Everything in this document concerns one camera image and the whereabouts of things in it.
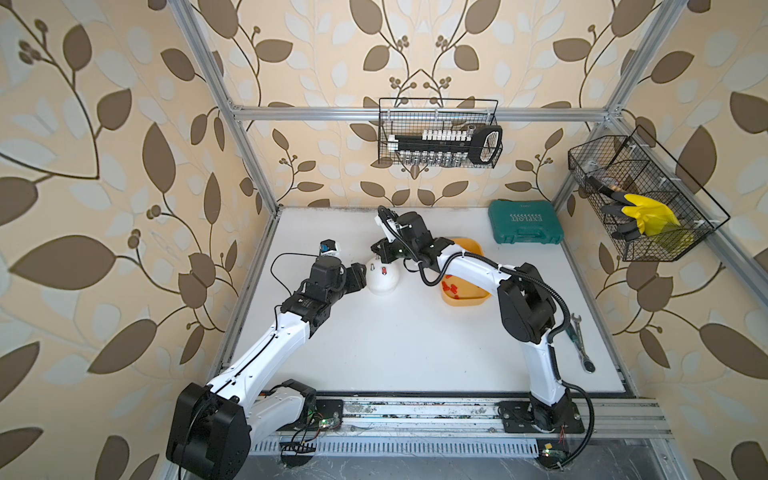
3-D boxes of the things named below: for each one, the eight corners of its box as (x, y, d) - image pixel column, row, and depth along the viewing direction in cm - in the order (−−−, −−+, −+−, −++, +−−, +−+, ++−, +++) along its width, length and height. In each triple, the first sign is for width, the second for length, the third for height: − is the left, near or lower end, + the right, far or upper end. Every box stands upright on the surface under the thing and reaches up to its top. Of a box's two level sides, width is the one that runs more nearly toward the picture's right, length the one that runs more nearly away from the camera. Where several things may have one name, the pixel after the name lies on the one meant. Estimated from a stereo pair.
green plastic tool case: (496, 247, 112) (501, 236, 107) (485, 208, 125) (489, 197, 120) (564, 247, 112) (572, 236, 107) (546, 208, 125) (552, 196, 120)
